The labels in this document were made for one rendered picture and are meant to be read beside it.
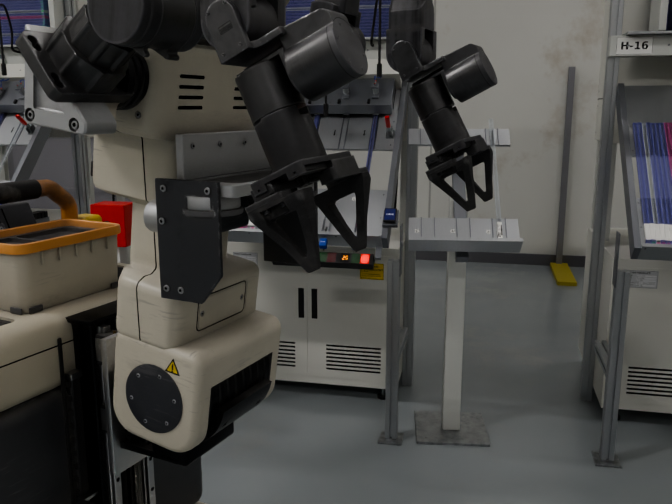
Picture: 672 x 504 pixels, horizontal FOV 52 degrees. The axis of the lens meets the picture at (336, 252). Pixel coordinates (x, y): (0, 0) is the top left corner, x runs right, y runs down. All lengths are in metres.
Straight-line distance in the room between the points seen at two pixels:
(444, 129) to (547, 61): 4.13
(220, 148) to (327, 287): 1.71
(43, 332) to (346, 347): 1.70
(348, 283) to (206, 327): 1.62
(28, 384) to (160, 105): 0.49
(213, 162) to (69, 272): 0.39
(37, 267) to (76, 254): 0.08
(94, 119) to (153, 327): 0.31
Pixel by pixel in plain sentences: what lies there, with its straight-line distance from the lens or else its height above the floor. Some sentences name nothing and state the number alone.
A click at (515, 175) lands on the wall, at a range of 5.17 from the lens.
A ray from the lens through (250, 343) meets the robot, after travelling 1.06.
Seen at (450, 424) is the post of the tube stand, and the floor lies 0.03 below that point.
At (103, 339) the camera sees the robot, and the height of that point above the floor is 0.78.
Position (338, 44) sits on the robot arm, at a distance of 0.64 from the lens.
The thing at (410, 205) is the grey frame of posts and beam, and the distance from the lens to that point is 2.74.
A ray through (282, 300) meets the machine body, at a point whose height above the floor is 0.40.
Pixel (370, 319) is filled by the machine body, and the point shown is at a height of 0.34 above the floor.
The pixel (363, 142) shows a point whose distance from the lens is 2.51.
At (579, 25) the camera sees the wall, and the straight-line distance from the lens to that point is 5.20.
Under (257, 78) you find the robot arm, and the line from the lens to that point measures 0.68.
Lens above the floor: 1.13
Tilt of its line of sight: 12 degrees down
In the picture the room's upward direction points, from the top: straight up
